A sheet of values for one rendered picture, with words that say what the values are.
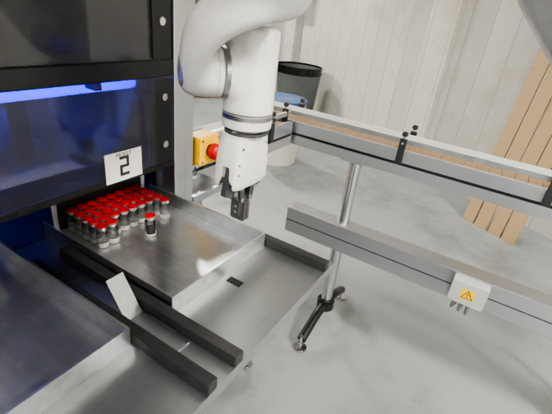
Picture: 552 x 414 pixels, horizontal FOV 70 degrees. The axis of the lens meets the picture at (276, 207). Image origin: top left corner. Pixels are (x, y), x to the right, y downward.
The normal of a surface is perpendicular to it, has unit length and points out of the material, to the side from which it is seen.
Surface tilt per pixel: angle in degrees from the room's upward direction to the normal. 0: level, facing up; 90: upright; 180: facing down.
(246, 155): 89
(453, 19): 90
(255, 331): 0
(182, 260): 0
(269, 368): 0
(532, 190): 90
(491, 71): 90
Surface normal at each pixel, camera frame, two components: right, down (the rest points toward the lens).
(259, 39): 0.29, 0.47
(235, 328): 0.11, -0.88
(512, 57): -0.87, 0.13
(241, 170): 0.76, 0.37
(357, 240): -0.53, 0.33
